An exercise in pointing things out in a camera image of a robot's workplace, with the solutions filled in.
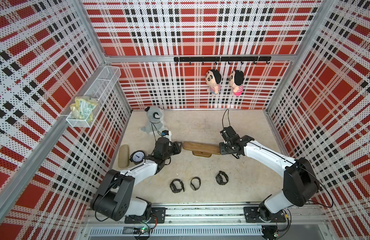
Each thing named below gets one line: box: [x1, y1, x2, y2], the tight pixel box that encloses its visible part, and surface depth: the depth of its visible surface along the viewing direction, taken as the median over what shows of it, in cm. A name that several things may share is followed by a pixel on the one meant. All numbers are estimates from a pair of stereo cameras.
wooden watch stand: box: [182, 142, 221, 158], surface depth 92 cm
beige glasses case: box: [118, 144, 130, 169], surface depth 96 cm
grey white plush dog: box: [140, 106, 166, 135], surface depth 97 cm
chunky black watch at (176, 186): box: [169, 178, 185, 194], surface depth 84 cm
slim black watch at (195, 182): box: [190, 176, 201, 191], surface depth 86 cm
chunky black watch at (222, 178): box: [215, 170, 229, 186], surface depth 86 cm
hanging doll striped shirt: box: [205, 69, 222, 97], surface depth 95 cm
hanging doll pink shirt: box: [229, 70, 245, 96], surface depth 97 cm
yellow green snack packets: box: [69, 96, 98, 123], surface depth 64 cm
